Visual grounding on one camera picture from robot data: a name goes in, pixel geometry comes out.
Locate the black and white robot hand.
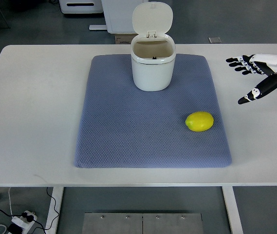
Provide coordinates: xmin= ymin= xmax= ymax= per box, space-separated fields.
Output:
xmin=226 ymin=54 xmax=277 ymax=104

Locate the yellow lemon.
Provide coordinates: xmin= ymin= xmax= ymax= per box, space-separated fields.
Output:
xmin=185 ymin=112 xmax=214 ymax=132

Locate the white trash bin with lid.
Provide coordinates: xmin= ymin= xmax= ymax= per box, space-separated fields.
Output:
xmin=130 ymin=1 xmax=176 ymax=92

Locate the grey floor socket plate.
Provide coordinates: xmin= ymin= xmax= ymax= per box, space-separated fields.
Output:
xmin=208 ymin=37 xmax=222 ymax=44

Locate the white table right leg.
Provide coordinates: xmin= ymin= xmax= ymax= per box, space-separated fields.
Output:
xmin=222 ymin=186 xmax=243 ymax=234

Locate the white table leg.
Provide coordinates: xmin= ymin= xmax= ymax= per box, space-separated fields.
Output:
xmin=45 ymin=186 xmax=64 ymax=234
xmin=222 ymin=186 xmax=243 ymax=234

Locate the cardboard box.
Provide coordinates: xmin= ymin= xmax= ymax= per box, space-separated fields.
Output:
xmin=114 ymin=34 xmax=137 ymax=44

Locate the blue textured mat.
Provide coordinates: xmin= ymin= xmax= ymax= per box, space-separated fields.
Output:
xmin=74 ymin=54 xmax=232 ymax=168

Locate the white cabinet background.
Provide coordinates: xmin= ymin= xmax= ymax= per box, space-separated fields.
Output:
xmin=89 ymin=0 xmax=148 ymax=34

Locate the white appliance with slot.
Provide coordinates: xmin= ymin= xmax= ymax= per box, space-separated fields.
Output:
xmin=59 ymin=0 xmax=103 ymax=14

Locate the grey metal floor plate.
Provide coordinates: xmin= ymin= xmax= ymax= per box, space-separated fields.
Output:
xmin=82 ymin=213 xmax=203 ymax=234

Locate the white table left leg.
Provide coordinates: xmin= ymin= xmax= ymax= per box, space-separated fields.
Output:
xmin=45 ymin=186 xmax=64 ymax=234

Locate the white power strip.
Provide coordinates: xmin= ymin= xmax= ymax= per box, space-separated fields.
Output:
xmin=12 ymin=211 xmax=37 ymax=234

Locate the black floor cable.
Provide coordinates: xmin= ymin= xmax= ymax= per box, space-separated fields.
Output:
xmin=0 ymin=187 xmax=60 ymax=234

